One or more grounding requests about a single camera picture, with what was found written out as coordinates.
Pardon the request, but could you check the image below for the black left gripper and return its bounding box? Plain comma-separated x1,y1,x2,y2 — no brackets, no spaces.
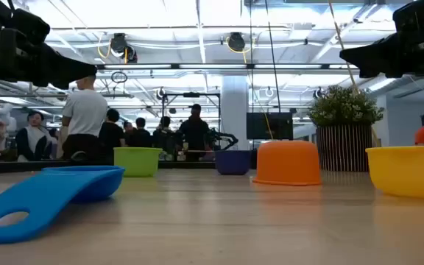
0,0,98,90

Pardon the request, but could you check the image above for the green measuring cup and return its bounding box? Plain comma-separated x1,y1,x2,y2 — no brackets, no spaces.
113,146,163,177

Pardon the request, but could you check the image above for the yellow measuring cup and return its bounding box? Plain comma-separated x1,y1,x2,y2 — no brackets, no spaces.
365,145,424,201

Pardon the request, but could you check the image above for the blue measuring cup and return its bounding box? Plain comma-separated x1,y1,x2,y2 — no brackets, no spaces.
0,165,126,246

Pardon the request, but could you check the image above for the orange measuring cup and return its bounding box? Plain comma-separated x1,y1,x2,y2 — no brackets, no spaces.
252,141,322,187

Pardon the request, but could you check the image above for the indigo measuring cup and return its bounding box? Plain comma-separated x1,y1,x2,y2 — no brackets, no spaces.
214,149,252,176

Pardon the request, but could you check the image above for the potted plant in striped pot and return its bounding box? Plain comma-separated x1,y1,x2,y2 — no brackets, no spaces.
307,85,385,172

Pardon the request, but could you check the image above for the black monitor screen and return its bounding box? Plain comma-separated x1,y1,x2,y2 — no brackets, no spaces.
246,112,294,141

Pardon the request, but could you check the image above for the long ceiling light strip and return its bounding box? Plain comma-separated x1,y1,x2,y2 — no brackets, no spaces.
97,63,360,71

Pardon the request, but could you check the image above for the white pillar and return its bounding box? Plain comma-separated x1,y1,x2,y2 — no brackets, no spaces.
221,75,250,151

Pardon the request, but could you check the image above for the yellow hanging cable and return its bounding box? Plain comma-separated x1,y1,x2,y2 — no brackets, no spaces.
327,0,382,148

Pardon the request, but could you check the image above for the black ceiling cable reel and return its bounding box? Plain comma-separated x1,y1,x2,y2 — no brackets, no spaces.
109,32,128,54
123,44,138,63
227,32,246,52

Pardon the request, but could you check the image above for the black hanging cable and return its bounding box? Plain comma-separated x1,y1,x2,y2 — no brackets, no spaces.
264,0,282,113

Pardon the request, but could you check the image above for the black aluminium table frame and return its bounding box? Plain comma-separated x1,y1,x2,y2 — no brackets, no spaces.
0,160,216,174

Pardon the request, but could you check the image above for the black background rig frame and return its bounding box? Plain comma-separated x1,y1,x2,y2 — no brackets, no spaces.
161,91,222,161

